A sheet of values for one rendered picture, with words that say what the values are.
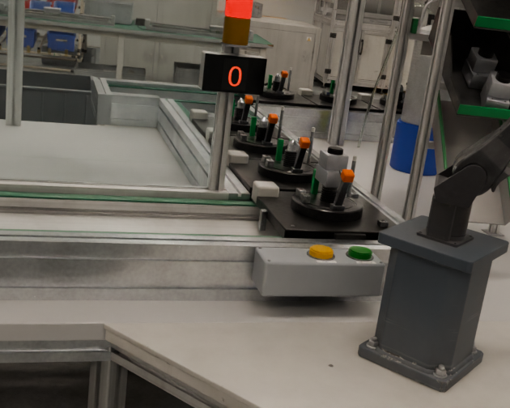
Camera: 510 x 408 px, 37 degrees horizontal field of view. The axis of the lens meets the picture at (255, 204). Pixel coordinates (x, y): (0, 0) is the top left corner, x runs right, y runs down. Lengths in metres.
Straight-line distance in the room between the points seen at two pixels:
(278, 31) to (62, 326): 7.78
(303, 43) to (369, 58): 1.85
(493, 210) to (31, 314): 0.88
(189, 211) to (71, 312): 0.39
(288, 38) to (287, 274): 7.68
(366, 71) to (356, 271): 9.33
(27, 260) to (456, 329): 0.66
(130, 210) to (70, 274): 0.30
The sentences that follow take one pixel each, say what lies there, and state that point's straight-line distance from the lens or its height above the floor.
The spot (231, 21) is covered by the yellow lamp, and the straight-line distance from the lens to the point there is 1.48.
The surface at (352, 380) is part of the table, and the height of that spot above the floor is 0.86.
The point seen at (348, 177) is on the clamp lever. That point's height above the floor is 1.06.
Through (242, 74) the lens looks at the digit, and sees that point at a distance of 1.49.
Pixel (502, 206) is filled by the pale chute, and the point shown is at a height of 1.02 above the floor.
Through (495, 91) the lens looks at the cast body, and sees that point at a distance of 1.51.
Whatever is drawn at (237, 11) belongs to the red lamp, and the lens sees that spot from 1.47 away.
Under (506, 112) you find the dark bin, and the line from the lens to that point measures 1.51.
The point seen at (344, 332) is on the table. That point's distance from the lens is 1.27.
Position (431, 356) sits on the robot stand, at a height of 0.90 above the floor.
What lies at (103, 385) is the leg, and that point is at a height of 0.74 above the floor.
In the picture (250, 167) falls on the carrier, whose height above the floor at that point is 0.97.
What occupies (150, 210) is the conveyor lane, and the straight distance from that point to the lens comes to 1.52.
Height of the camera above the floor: 1.40
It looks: 17 degrees down
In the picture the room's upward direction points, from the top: 7 degrees clockwise
